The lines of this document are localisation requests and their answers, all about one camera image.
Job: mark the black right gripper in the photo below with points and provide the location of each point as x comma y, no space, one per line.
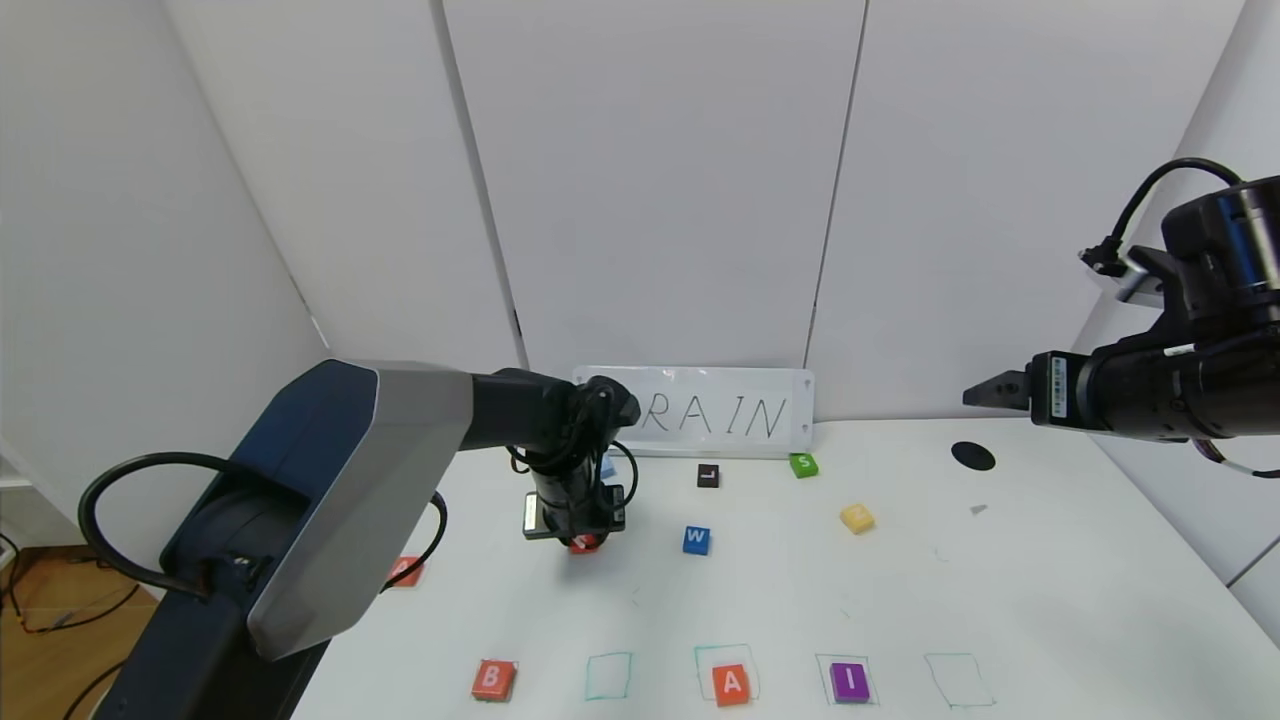
1053,388

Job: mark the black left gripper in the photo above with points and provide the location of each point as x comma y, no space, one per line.
545,518

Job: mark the orange letter R block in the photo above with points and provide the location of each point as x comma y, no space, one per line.
588,546

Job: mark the orange letter A block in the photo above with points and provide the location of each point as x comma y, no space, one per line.
408,572
732,684

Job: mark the yellow letter N block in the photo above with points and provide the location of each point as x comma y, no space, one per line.
857,518

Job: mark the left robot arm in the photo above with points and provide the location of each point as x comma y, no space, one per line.
330,480

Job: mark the light blue letter block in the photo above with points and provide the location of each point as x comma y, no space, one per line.
609,466

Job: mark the blue letter W block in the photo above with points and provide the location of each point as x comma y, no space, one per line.
697,540

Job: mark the black letter L block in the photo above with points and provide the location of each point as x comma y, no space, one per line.
708,475

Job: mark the orange letter B block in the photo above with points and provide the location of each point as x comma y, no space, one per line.
494,679

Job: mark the white BRAIN sign board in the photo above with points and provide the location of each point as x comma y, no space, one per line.
730,410

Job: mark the green letter S block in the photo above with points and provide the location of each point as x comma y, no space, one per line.
804,465

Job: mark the purple letter I block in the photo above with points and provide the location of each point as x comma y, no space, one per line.
850,681

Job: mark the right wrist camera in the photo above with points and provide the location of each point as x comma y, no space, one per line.
1140,282

